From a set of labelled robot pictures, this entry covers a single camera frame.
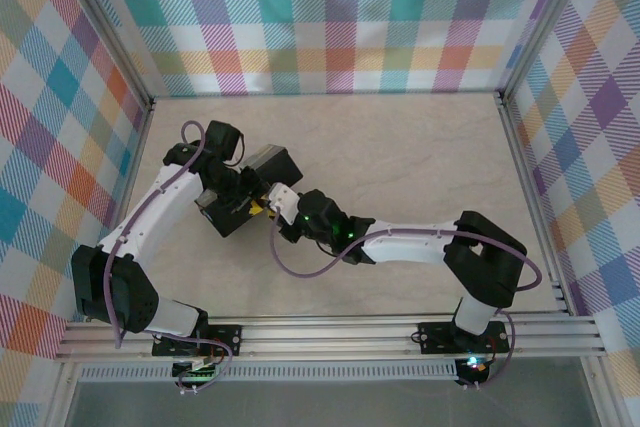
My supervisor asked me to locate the aluminium frame leg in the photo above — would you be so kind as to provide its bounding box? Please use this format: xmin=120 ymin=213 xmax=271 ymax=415
xmin=582 ymin=357 xmax=619 ymax=427
xmin=44 ymin=360 xmax=84 ymax=427

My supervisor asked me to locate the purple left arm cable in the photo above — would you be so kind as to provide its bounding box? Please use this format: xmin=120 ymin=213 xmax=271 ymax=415
xmin=102 ymin=119 xmax=236 ymax=396

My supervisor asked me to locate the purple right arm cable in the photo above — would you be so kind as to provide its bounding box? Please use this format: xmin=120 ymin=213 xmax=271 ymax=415
xmin=269 ymin=224 xmax=544 ymax=391

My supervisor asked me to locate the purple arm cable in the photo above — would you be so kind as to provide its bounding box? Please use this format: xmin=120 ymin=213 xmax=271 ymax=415
xmin=269 ymin=224 xmax=544 ymax=391
xmin=102 ymin=119 xmax=236 ymax=396

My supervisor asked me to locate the starry night print tin box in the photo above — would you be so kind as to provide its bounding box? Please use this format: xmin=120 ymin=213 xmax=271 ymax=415
xmin=194 ymin=143 xmax=305 ymax=239

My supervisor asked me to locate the grey slotted cable duct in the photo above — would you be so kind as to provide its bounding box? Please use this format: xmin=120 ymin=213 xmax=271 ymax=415
xmin=79 ymin=365 xmax=459 ymax=381

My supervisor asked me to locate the aluminium table side rail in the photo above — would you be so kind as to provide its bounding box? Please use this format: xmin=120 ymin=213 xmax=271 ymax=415
xmin=497 ymin=91 xmax=576 ymax=318
xmin=84 ymin=99 xmax=156 ymax=323

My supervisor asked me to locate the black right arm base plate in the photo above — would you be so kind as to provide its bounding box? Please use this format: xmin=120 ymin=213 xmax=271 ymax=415
xmin=417 ymin=319 xmax=511 ymax=354

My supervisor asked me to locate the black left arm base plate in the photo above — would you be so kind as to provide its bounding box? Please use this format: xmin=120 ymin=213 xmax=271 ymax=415
xmin=151 ymin=324 xmax=243 ymax=358

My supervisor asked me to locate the aluminium frame post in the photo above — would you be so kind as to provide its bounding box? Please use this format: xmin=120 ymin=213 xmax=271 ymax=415
xmin=49 ymin=0 xmax=156 ymax=111
xmin=497 ymin=0 xmax=596 ymax=103

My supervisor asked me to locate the wide aluminium mounting rail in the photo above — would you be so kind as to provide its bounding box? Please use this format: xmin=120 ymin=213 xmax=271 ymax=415
xmin=53 ymin=315 xmax=609 ymax=363

